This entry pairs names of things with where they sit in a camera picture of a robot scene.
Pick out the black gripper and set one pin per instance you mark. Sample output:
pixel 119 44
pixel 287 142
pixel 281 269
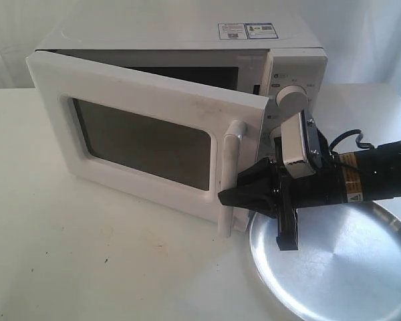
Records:
pixel 311 191

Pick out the white microwave door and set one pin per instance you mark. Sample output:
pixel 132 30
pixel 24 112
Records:
pixel 172 142

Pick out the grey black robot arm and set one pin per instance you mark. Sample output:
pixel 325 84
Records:
pixel 366 175

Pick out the white microwave oven body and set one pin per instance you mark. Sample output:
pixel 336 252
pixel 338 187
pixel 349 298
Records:
pixel 181 41

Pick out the lower white control knob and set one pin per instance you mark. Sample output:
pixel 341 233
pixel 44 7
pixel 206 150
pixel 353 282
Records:
pixel 276 132

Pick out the white control knob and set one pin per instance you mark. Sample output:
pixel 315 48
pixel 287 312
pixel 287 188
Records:
pixel 276 132
pixel 292 99

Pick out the upper white control knob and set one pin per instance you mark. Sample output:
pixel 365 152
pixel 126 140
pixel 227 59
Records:
pixel 292 99

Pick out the round stainless steel plate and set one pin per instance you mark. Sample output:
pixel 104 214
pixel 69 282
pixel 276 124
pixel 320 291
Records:
pixel 347 265

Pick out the blue white label sticker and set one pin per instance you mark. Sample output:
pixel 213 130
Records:
pixel 249 31

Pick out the white curtain backdrop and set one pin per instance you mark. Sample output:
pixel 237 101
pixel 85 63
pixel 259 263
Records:
pixel 362 39

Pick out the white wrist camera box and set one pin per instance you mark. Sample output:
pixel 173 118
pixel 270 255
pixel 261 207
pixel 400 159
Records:
pixel 294 148

